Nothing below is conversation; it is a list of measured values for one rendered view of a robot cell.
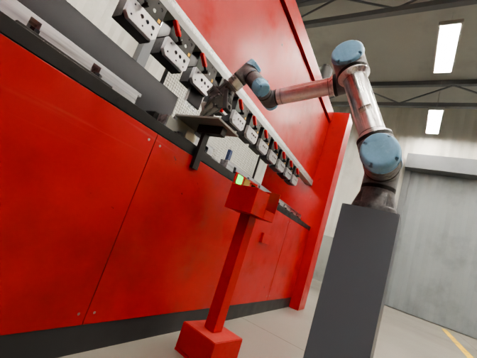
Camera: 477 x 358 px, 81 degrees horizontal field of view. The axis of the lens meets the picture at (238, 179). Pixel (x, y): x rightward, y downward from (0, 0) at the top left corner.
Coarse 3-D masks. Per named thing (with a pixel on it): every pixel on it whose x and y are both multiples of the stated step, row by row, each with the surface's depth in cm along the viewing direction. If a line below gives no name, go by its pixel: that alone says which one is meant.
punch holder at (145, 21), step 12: (120, 0) 106; (132, 0) 102; (156, 0) 111; (120, 12) 103; (132, 12) 103; (144, 12) 107; (156, 12) 112; (120, 24) 108; (132, 24) 105; (144, 24) 108; (156, 24) 112; (132, 36) 113; (144, 36) 111; (156, 36) 113
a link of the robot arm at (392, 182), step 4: (400, 164) 99; (400, 168) 100; (364, 172) 100; (364, 176) 103; (396, 176) 96; (364, 180) 102; (368, 180) 100; (372, 180) 99; (376, 180) 97; (380, 180) 96; (384, 180) 95; (388, 180) 96; (392, 180) 97; (396, 180) 98; (384, 184) 96; (388, 184) 96; (392, 184) 97; (396, 184) 98; (396, 188) 99
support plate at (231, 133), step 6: (180, 114) 131; (186, 114) 129; (186, 120) 134; (192, 120) 131; (198, 120) 128; (204, 120) 126; (210, 120) 123; (216, 120) 121; (222, 120) 121; (192, 126) 140; (228, 126) 125; (228, 132) 131; (234, 132) 130
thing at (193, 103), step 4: (188, 88) 140; (192, 88) 140; (188, 92) 139; (192, 92) 141; (196, 92) 143; (188, 96) 139; (192, 96) 141; (196, 96) 143; (200, 96) 146; (188, 100) 139; (192, 100) 142; (196, 100) 144; (200, 100) 147; (188, 104) 141; (192, 104) 142; (196, 104) 144; (192, 108) 144; (196, 108) 145; (196, 112) 147
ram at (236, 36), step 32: (160, 0) 113; (192, 0) 127; (224, 0) 144; (256, 0) 168; (192, 32) 130; (224, 32) 149; (256, 32) 174; (288, 32) 210; (224, 64) 153; (288, 64) 219; (288, 128) 240; (320, 128) 314
